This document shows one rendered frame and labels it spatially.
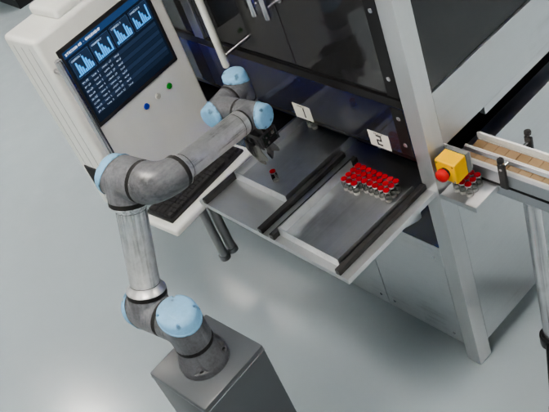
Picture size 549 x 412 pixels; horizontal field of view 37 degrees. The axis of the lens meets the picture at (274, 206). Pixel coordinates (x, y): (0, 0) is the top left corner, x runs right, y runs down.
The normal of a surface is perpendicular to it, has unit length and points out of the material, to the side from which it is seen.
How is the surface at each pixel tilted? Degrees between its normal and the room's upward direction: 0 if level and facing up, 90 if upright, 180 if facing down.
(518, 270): 90
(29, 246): 0
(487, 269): 90
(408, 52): 90
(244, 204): 0
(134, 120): 90
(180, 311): 7
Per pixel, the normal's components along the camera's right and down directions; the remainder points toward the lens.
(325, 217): -0.30, -0.70
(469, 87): 0.66, 0.33
